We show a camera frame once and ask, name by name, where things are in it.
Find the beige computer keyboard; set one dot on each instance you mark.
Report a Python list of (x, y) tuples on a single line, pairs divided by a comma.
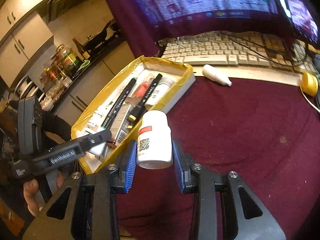
[(212, 52)]

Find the black range hood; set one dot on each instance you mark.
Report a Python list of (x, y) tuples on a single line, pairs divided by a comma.
[(70, 0)]

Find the black marker green tip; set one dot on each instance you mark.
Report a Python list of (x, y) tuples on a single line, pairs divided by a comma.
[(120, 100)]

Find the purple fringed cloth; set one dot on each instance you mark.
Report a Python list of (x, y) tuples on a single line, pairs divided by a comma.
[(200, 0)]

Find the green kitchen cloth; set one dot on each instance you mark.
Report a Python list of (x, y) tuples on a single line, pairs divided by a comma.
[(84, 65)]

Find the dark sauce bottle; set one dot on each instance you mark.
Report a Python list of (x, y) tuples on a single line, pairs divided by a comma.
[(79, 48)]

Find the white bottle solid red label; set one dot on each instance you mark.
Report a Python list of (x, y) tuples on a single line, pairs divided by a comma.
[(155, 135)]

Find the white bottle green label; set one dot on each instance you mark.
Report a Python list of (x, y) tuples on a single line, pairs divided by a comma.
[(96, 117)]

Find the black wok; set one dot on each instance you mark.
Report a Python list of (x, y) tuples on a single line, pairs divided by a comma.
[(100, 37)]

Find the yellow round jar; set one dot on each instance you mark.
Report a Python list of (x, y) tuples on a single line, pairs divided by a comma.
[(309, 82)]

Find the yellow taped foam tray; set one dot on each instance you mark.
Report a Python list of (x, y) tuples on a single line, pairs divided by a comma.
[(117, 152)]

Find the black marker yellow band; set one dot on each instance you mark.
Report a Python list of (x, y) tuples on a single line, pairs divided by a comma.
[(146, 95)]

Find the white bottle black text label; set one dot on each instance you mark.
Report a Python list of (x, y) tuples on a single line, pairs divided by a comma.
[(160, 90)]

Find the beige kitchen wall cabinet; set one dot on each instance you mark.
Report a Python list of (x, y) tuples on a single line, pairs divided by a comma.
[(22, 30)]

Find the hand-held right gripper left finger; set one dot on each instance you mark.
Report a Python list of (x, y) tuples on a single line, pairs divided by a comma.
[(130, 167)]

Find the cluster of condiment jars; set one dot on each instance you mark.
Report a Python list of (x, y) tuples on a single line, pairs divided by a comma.
[(60, 65)]

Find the person's left hand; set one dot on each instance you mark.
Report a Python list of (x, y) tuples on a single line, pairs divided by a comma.
[(31, 195)]

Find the small white dropper bottle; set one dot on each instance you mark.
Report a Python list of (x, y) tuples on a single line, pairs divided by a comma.
[(213, 73)]

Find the beige kitchen base cabinet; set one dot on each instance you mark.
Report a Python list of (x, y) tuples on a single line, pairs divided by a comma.
[(100, 80)]

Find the white bottle red lined label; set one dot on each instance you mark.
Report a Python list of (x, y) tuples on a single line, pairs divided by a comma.
[(97, 150)]

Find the dark ribbed cloth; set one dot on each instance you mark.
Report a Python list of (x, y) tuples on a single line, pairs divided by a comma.
[(57, 127)]

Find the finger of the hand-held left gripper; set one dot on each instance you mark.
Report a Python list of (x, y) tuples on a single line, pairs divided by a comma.
[(97, 137)]

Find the clear package red item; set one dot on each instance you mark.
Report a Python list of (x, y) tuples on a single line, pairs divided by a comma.
[(141, 90)]

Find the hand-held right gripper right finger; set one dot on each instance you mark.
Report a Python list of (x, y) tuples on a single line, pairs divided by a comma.
[(178, 170)]

